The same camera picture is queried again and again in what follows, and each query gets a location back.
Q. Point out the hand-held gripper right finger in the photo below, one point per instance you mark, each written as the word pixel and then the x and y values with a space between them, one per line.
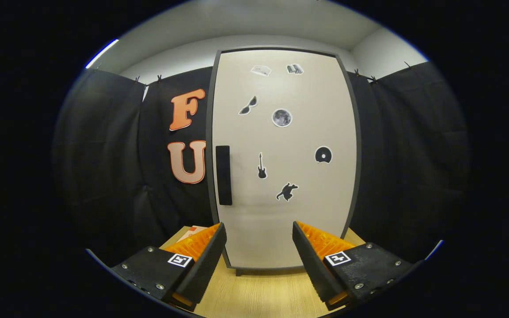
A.
pixel 314 269

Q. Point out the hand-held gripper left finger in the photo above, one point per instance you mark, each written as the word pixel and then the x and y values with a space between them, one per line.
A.
pixel 206 269

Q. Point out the grey shoe cabinet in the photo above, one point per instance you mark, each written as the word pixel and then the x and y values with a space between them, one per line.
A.
pixel 209 132

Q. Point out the tan cover book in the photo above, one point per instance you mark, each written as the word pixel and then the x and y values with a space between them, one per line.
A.
pixel 192 230

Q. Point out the black backdrop cloth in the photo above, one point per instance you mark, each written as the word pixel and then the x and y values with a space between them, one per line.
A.
pixel 413 176

